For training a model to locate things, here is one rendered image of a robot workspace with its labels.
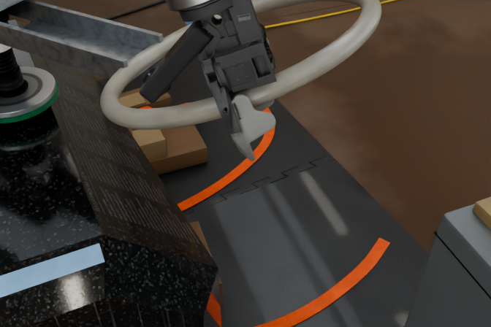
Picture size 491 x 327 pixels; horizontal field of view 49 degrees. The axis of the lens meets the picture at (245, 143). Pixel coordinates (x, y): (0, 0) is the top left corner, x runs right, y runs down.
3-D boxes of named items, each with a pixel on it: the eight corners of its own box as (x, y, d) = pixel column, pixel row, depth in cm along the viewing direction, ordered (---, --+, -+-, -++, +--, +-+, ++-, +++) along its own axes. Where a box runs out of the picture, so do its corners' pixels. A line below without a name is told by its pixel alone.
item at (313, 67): (48, 136, 90) (39, 120, 88) (207, 18, 122) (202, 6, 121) (302, 130, 61) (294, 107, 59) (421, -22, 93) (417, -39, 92)
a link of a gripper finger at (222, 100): (240, 134, 66) (216, 66, 64) (228, 138, 66) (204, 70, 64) (244, 125, 70) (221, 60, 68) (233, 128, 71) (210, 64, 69)
